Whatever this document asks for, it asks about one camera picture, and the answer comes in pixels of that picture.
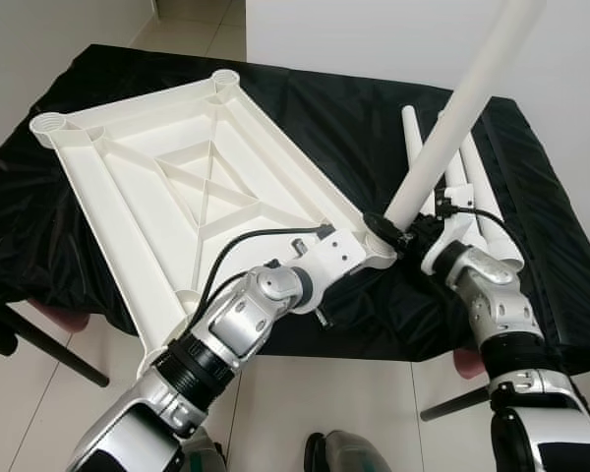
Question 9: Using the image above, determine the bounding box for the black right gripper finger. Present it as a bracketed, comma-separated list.
[363, 211, 404, 251]

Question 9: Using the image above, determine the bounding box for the white plastic table top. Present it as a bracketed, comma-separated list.
[28, 69, 399, 380]

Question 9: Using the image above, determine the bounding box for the black table cloth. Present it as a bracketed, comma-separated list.
[0, 44, 590, 365]

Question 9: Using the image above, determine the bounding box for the black metal table leg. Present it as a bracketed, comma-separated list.
[420, 388, 488, 422]
[5, 305, 109, 386]

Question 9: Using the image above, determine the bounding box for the grey robot right leg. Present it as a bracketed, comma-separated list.
[305, 430, 394, 472]

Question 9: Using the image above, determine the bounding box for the grey robot leg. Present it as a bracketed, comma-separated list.
[305, 430, 394, 472]
[182, 433, 227, 472]

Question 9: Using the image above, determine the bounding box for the grey robot left leg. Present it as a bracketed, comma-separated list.
[182, 433, 227, 472]

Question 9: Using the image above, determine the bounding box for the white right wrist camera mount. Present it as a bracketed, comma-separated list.
[421, 202, 478, 276]

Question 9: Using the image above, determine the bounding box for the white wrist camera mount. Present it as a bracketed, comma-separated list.
[290, 228, 367, 296]
[421, 202, 478, 276]

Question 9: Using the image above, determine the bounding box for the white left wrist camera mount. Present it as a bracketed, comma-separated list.
[290, 228, 367, 296]

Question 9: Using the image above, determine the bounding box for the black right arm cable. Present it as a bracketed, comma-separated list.
[435, 202, 532, 286]

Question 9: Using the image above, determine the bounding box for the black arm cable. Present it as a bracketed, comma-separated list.
[435, 202, 532, 286]
[192, 224, 335, 325]

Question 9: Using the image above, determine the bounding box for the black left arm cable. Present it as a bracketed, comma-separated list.
[192, 224, 335, 325]

